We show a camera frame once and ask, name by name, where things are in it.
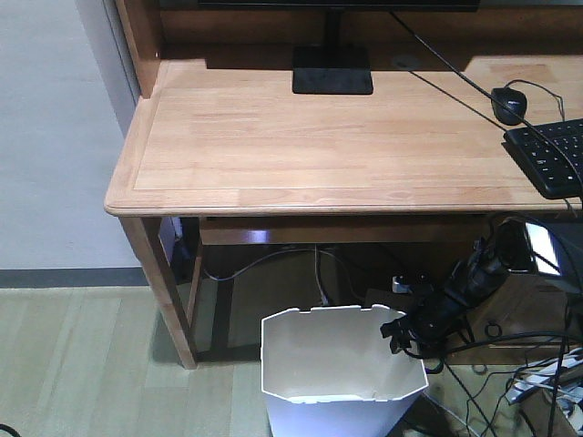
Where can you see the white plastic trash bin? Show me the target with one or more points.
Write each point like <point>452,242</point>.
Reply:
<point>328,371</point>

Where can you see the black keyboard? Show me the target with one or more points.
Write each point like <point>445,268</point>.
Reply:
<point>550,155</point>

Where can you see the black computer mouse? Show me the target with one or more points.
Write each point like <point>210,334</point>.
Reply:
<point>509,105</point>

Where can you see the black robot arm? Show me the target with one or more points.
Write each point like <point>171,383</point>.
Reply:
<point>551,250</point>

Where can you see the black computer monitor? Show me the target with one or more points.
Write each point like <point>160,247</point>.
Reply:
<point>331,68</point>

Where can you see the wooden drawer cabinet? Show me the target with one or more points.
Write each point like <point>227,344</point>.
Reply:
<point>528,318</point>

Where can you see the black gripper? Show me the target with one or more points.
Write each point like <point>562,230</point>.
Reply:
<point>434,320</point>

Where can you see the wooden desk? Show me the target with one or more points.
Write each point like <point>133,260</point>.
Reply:
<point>219,135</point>

